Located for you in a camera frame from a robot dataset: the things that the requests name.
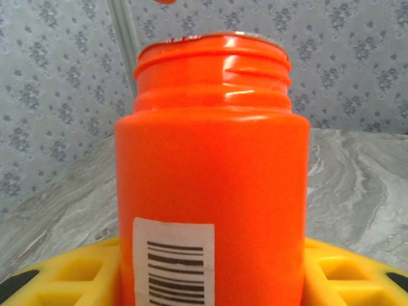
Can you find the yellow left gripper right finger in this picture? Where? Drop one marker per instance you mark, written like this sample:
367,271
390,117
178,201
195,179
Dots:
314,280

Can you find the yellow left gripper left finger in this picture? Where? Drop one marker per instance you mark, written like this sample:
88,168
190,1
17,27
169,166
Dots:
95,274

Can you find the orange pill bottle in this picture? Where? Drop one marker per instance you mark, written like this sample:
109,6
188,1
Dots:
223,159

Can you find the orange bottle cap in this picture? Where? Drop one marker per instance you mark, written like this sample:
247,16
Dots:
164,1

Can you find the aluminium corner post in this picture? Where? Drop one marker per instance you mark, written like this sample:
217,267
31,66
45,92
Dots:
122,32

